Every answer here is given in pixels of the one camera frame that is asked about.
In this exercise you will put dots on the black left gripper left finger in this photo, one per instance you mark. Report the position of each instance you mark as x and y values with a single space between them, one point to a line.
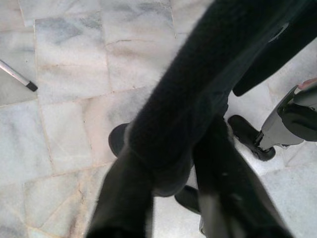
126 198

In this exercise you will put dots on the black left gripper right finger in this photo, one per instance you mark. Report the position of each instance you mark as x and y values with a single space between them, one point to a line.
227 193

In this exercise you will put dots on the black fonemax print T-shirt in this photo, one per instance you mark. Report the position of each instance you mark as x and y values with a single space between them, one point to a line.
198 62

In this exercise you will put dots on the left robot leg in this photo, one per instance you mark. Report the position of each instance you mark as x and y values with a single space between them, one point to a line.
117 138

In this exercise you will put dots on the person's bare foot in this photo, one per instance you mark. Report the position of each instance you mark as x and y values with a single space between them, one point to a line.
308 83

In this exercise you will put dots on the silver metal clothes rack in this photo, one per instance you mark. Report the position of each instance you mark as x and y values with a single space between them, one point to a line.
15 74

